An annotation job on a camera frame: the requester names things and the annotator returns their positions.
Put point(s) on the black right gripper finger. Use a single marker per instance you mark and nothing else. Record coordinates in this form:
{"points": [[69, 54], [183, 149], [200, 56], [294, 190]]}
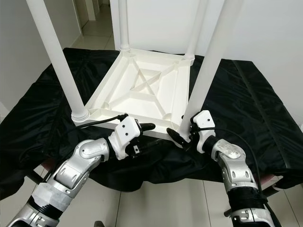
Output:
{"points": [[176, 137]]}

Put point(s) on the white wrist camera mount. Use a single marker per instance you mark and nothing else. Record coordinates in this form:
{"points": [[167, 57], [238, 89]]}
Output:
{"points": [[204, 119], [127, 131]]}

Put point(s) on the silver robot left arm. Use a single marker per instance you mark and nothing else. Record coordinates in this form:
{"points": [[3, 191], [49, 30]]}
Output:
{"points": [[75, 165]]}

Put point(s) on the white plastic children table top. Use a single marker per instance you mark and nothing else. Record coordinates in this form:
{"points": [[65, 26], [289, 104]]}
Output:
{"points": [[175, 90]]}

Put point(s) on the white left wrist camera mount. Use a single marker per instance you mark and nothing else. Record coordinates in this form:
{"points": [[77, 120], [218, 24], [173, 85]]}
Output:
{"points": [[127, 131]]}

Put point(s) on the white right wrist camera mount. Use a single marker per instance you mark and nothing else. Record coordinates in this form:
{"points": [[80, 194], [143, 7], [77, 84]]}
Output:
{"points": [[204, 119]]}

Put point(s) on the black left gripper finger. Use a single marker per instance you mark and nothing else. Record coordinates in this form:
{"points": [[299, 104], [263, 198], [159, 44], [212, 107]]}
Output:
{"points": [[147, 126], [151, 144]]}

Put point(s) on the black table cloth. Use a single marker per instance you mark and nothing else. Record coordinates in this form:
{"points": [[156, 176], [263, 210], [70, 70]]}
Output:
{"points": [[255, 104]]}

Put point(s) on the grey robot left foot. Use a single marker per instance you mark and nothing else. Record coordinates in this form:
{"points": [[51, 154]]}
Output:
{"points": [[99, 224]]}

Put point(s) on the white plastic table leg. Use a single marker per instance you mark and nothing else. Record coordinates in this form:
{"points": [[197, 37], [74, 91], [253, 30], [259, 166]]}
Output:
{"points": [[124, 23], [196, 30], [213, 52], [57, 56]]}

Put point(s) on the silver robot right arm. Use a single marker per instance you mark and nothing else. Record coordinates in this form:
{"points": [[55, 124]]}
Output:
{"points": [[232, 163]]}

